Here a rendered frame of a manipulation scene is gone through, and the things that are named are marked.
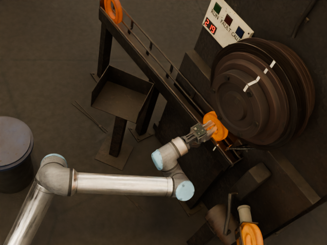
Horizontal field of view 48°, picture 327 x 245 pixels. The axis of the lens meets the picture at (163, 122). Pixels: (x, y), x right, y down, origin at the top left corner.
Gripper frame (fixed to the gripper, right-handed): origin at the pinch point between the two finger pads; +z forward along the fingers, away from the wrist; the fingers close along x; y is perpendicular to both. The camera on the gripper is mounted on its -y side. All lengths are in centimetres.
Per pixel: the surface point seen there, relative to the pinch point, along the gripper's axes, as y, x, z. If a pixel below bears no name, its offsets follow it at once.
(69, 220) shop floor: -53, 14, -92
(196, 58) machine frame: 7.8, 33.3, 11.1
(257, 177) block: 4.5, -33.1, -2.0
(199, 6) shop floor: -108, 137, 97
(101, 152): -63, 44, -54
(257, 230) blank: 7, -51, -17
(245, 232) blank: -1, -49, -20
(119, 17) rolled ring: -8, 91, -4
